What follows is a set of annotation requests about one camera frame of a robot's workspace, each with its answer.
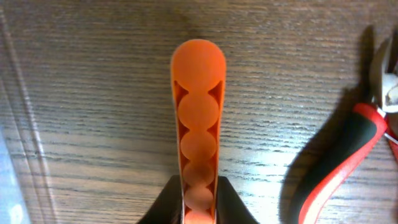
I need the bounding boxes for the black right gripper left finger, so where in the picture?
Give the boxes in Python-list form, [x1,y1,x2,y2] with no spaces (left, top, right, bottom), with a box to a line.
[137,175,182,224]

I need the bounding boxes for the orange screwdriver bit holder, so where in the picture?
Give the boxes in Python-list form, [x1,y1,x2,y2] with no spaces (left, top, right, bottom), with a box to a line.
[170,39,226,223]

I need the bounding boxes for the clear plastic container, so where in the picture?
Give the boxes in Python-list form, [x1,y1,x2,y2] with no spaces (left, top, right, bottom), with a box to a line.
[1,11,58,223]

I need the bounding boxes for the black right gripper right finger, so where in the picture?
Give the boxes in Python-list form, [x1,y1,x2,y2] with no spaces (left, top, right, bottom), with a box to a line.
[216,176,258,224]

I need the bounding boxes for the red black small cutters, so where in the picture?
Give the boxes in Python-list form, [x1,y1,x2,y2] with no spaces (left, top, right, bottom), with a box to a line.
[289,33,397,224]

